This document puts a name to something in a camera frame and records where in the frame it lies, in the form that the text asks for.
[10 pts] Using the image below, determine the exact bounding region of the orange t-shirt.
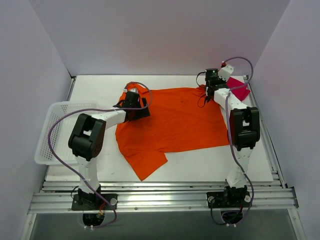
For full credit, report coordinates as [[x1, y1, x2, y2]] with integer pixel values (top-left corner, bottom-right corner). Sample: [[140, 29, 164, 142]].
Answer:
[[115, 84, 229, 181]]

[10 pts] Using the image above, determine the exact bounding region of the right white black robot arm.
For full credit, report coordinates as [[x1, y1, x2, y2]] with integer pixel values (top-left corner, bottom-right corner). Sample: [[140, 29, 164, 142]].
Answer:
[[204, 65, 260, 207]]

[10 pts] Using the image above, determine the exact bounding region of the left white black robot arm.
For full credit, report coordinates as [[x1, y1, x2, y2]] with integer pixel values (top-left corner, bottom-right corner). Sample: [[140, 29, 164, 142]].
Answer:
[[68, 88, 150, 210]]

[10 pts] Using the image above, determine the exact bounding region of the folded magenta t-shirt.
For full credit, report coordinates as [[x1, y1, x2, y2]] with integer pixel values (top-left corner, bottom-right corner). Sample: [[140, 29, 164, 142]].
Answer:
[[226, 77, 251, 101]]

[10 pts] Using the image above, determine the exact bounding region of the white perforated plastic basket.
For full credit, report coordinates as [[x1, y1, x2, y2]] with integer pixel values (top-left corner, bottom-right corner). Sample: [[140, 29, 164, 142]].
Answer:
[[34, 100, 99, 166]]

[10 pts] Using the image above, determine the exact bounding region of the thin black cable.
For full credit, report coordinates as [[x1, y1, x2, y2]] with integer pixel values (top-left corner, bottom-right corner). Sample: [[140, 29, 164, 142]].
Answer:
[[196, 71, 213, 109]]

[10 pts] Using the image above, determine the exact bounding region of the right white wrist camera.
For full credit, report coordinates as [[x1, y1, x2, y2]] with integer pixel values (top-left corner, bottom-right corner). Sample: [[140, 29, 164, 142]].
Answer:
[[218, 62, 235, 82]]

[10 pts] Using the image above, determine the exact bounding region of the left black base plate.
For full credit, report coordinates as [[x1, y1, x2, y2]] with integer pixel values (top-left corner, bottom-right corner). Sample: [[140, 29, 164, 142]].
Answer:
[[71, 193, 118, 211]]

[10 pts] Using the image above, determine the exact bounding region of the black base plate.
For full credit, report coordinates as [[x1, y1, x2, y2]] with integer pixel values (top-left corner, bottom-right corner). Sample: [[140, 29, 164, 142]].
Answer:
[[71, 193, 118, 211], [206, 191, 251, 209]]

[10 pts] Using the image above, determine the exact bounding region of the aluminium rail frame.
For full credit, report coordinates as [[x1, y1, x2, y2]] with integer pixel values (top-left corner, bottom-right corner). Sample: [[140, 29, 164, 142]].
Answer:
[[19, 74, 305, 240]]

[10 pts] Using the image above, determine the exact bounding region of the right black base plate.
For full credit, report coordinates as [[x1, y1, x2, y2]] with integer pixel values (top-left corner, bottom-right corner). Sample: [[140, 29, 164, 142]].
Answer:
[[206, 191, 251, 209]]

